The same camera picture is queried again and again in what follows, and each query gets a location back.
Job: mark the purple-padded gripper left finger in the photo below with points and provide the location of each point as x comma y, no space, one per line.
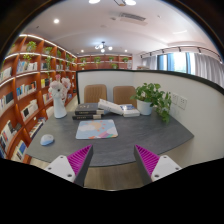
73,167

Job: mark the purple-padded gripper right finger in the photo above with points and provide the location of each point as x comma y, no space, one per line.
153,167

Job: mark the light blue computer mouse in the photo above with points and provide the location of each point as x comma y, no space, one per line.
46,139

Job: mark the colourful pastel mouse pad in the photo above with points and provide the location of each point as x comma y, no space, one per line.
96,129

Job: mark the bottom dark hardcover book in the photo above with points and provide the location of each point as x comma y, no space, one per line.
88,116

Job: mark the dark hardcover book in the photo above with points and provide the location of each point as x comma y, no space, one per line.
88,116
88,108

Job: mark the top dark hardcover book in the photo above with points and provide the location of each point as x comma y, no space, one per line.
88,108

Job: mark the closed blue-white book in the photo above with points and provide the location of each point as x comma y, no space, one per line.
129,110

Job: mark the white plant pot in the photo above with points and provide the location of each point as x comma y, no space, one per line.
144,107

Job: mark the open white book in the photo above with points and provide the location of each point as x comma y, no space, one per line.
109,106

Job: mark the green potted plant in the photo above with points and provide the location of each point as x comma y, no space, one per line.
158,98

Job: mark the white hand-shaped vase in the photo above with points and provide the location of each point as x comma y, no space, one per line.
59,108

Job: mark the left tan chair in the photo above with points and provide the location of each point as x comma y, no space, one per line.
93,93

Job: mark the tan chair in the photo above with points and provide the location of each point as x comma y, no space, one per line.
93,93
123,95

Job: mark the white desk partition panel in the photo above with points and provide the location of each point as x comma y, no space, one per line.
195,102

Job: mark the right tan chair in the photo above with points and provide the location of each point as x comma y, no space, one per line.
123,95

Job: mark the pink and white flowers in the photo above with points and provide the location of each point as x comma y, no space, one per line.
61,83

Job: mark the orange wooden bookshelf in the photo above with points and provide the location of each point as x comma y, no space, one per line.
31,64

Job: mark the grey window curtain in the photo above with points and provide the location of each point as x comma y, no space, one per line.
210,69

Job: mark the ceiling chandelier lamp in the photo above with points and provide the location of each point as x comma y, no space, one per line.
103,47

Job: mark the white wall socket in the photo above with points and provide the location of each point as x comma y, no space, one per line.
179,100

